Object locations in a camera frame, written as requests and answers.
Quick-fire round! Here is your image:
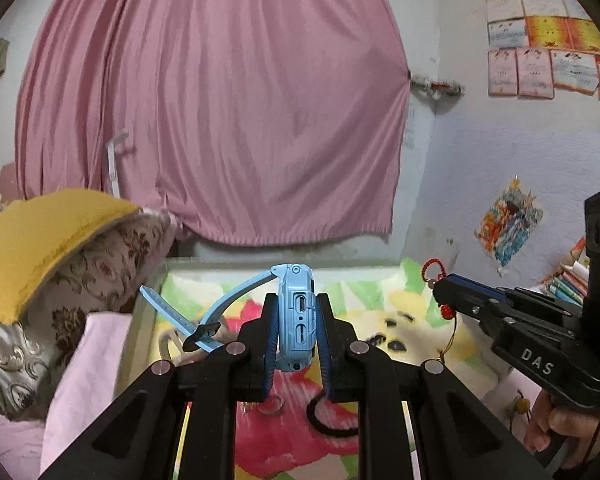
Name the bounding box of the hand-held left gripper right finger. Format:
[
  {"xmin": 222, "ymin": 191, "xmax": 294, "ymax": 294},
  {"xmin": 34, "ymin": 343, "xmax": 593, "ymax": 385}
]
[{"xmin": 315, "ymin": 292, "xmax": 552, "ymax": 480}]

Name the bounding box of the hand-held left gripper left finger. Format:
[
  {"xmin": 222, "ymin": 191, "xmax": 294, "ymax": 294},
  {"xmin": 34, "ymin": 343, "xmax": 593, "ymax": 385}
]
[{"xmin": 39, "ymin": 292, "xmax": 282, "ymax": 480}]

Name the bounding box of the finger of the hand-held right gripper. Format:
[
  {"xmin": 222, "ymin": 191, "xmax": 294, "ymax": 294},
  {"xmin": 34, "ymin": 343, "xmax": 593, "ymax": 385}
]
[
  {"xmin": 432, "ymin": 279, "xmax": 518, "ymax": 337},
  {"xmin": 445, "ymin": 273, "xmax": 523, "ymax": 306}
]

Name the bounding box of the red knotted cord charm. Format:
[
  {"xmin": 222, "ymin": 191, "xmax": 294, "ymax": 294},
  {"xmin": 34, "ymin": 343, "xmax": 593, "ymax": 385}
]
[{"xmin": 420, "ymin": 258, "xmax": 459, "ymax": 362}]

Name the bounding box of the clear ring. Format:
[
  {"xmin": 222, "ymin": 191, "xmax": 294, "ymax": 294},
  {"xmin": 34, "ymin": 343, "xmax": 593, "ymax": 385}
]
[{"xmin": 257, "ymin": 394, "xmax": 286, "ymax": 417}]

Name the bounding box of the blue smartwatch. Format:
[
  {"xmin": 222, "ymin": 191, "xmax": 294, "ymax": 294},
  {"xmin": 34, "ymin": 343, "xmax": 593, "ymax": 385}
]
[{"xmin": 139, "ymin": 263, "xmax": 317, "ymax": 374}]

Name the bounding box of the black braided hair tie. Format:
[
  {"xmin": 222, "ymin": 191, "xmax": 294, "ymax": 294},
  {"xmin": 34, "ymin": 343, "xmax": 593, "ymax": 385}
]
[{"xmin": 305, "ymin": 389, "xmax": 362, "ymax": 436}]

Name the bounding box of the grey shallow box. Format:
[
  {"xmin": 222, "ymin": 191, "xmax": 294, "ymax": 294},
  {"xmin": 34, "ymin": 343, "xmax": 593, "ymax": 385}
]
[{"xmin": 114, "ymin": 255, "xmax": 512, "ymax": 480}]

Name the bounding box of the person's right hand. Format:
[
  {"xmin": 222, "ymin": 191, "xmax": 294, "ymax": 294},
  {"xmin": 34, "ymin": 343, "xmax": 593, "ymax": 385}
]
[{"xmin": 524, "ymin": 389, "xmax": 600, "ymax": 472}]

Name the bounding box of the stack of books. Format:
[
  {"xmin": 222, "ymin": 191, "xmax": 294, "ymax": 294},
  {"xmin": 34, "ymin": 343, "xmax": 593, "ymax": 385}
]
[{"xmin": 542, "ymin": 236, "xmax": 592, "ymax": 307}]

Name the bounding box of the printed cloth box lining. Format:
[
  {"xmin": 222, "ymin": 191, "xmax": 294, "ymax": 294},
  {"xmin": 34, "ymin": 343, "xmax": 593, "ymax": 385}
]
[{"xmin": 152, "ymin": 259, "xmax": 503, "ymax": 480}]

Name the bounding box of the floral satin pillow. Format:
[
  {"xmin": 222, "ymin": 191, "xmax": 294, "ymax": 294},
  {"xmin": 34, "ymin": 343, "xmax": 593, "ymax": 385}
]
[{"xmin": 0, "ymin": 207, "xmax": 182, "ymax": 422}]

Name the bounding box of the white folding lamp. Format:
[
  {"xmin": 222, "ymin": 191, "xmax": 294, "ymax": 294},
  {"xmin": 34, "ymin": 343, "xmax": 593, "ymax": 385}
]
[{"xmin": 103, "ymin": 128, "xmax": 131, "ymax": 197}]

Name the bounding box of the yellow pillow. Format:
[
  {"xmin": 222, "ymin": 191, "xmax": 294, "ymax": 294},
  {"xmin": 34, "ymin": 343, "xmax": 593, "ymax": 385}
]
[{"xmin": 0, "ymin": 188, "xmax": 141, "ymax": 326}]

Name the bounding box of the pink curtain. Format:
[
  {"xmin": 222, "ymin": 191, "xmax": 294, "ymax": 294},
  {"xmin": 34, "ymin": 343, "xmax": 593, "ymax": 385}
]
[{"xmin": 14, "ymin": 0, "xmax": 412, "ymax": 247}]

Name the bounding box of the pink bed sheet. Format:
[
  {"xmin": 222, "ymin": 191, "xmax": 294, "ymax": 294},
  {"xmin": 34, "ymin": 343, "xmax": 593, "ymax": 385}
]
[{"xmin": 0, "ymin": 399, "xmax": 48, "ymax": 466}]

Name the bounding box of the colourful wall picture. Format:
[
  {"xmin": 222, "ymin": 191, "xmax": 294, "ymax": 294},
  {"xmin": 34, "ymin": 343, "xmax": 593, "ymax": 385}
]
[{"xmin": 474, "ymin": 175, "xmax": 545, "ymax": 277}]

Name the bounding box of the wall pipe fitting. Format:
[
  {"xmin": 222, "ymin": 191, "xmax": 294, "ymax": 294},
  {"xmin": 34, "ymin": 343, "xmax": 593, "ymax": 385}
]
[{"xmin": 409, "ymin": 72, "xmax": 467, "ymax": 102}]

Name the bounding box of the group of wall certificates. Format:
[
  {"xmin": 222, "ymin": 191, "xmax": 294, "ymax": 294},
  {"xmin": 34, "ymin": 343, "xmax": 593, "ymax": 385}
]
[{"xmin": 485, "ymin": 0, "xmax": 600, "ymax": 106}]

